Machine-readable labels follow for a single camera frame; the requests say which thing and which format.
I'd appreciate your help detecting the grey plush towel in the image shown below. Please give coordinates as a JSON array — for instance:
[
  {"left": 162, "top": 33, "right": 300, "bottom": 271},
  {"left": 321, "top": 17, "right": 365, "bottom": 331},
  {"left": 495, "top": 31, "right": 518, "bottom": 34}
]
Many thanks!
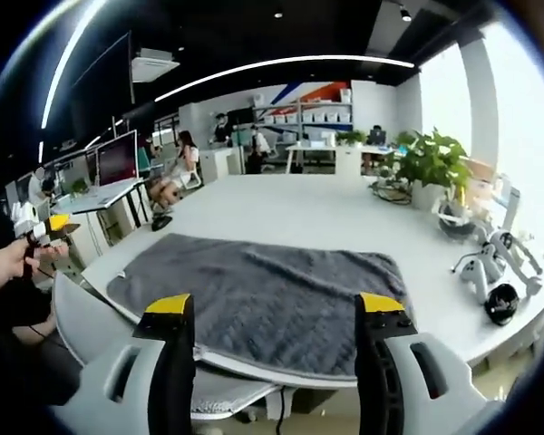
[{"left": 106, "top": 232, "right": 414, "bottom": 378}]

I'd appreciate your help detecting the person's left hand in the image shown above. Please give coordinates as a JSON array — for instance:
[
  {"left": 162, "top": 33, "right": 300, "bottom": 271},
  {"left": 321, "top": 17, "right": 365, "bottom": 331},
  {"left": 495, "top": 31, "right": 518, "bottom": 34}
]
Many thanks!
[{"left": 0, "top": 238, "right": 70, "bottom": 283}]

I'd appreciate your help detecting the white monitor desk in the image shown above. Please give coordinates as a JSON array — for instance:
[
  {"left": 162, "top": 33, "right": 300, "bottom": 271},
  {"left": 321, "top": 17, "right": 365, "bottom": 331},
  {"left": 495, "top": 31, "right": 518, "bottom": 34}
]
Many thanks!
[{"left": 48, "top": 178, "right": 151, "bottom": 255}]

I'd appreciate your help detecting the white mesh office chair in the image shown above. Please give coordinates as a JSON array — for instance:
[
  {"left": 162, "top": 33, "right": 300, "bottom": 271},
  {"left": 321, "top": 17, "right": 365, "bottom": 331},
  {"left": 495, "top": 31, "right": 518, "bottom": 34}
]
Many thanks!
[{"left": 52, "top": 270, "right": 283, "bottom": 421}]

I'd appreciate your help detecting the white framed computer monitor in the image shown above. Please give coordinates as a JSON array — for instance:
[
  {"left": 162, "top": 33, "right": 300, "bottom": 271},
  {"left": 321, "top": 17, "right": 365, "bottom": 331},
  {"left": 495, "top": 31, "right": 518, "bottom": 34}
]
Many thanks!
[{"left": 94, "top": 129, "right": 141, "bottom": 188}]

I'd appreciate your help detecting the person's black clothing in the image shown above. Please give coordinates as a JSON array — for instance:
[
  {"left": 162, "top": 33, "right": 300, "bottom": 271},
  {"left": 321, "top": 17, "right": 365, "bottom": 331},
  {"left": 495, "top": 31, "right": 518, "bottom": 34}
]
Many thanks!
[{"left": 0, "top": 280, "right": 83, "bottom": 409}]

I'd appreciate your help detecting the black round device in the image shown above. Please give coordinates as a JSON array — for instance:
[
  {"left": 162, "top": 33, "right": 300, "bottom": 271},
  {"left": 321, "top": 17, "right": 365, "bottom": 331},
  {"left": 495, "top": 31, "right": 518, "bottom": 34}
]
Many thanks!
[{"left": 483, "top": 283, "right": 521, "bottom": 327}]

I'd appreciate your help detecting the curved linear ceiling light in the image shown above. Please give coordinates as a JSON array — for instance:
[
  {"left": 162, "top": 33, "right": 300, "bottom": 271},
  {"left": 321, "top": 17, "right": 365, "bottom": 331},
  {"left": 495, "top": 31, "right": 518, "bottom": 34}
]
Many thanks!
[{"left": 39, "top": 0, "right": 111, "bottom": 131}]

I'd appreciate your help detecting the white headset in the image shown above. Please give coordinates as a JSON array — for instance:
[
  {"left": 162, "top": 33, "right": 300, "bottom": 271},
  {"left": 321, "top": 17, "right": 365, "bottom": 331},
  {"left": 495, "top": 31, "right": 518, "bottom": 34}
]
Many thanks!
[{"left": 436, "top": 198, "right": 476, "bottom": 237}]

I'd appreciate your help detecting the ceiling air conditioner unit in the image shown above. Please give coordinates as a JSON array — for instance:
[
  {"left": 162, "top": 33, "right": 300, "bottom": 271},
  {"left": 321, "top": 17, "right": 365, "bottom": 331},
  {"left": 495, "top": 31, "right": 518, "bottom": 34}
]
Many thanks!
[{"left": 131, "top": 47, "right": 181, "bottom": 83}]

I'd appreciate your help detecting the white upright box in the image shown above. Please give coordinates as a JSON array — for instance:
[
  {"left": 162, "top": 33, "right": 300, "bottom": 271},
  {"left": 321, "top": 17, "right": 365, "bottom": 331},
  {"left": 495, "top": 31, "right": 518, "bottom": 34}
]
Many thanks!
[{"left": 502, "top": 185, "right": 521, "bottom": 228}]

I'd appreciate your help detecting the large green potted plant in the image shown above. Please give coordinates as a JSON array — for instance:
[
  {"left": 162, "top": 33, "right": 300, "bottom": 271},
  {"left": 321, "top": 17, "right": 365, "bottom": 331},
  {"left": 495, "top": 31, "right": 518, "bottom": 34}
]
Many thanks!
[{"left": 380, "top": 128, "right": 473, "bottom": 210}]

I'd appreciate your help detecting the brown cardboard box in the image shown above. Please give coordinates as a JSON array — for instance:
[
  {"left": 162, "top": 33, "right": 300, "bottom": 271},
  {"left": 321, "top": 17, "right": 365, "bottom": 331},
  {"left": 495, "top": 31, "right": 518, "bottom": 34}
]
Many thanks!
[{"left": 461, "top": 156, "right": 496, "bottom": 183}]

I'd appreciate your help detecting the white trestle desk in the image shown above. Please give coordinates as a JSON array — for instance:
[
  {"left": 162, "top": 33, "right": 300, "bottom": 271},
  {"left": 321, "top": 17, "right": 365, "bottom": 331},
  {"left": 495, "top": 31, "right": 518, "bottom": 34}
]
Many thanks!
[{"left": 284, "top": 142, "right": 337, "bottom": 174}]

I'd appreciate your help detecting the small green potted plant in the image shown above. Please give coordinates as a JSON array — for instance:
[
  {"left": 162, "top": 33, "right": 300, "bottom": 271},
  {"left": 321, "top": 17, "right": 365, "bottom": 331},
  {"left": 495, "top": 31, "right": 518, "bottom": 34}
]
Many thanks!
[{"left": 335, "top": 130, "right": 368, "bottom": 147}]

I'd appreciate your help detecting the long linear ceiling light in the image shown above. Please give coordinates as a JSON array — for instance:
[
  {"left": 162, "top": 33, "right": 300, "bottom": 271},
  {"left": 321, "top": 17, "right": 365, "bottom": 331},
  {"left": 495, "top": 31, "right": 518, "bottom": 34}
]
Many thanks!
[{"left": 153, "top": 55, "right": 414, "bottom": 103}]

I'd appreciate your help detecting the shelf with white bins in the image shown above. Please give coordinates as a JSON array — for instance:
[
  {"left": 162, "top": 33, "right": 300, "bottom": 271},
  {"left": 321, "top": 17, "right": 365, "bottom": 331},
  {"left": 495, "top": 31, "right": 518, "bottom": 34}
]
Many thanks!
[{"left": 252, "top": 89, "right": 355, "bottom": 127}]

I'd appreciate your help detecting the black hanging cable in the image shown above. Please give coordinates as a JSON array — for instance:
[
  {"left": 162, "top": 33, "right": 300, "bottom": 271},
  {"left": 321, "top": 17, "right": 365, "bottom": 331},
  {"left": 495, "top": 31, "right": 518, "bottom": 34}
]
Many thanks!
[{"left": 275, "top": 388, "right": 287, "bottom": 435}]

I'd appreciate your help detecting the black coiled cable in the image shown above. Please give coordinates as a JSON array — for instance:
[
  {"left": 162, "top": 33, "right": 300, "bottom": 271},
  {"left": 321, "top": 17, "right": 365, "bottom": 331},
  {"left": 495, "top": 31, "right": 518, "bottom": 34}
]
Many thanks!
[{"left": 373, "top": 178, "right": 413, "bottom": 206}]

